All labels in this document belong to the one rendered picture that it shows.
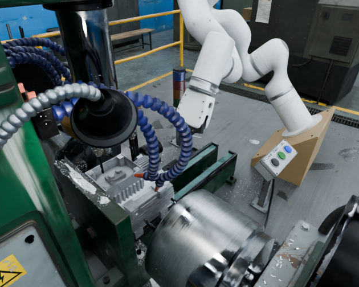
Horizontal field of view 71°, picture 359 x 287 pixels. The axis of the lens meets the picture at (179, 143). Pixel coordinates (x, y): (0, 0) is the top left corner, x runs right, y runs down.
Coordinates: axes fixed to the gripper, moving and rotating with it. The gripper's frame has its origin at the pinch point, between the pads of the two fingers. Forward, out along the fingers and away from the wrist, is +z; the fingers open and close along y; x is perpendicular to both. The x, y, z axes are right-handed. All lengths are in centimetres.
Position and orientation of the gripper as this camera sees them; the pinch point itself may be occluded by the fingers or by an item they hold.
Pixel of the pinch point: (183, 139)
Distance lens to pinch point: 76.1
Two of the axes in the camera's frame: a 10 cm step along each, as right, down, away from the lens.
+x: -6.0, -0.5, -8.0
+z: -3.4, 9.2, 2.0
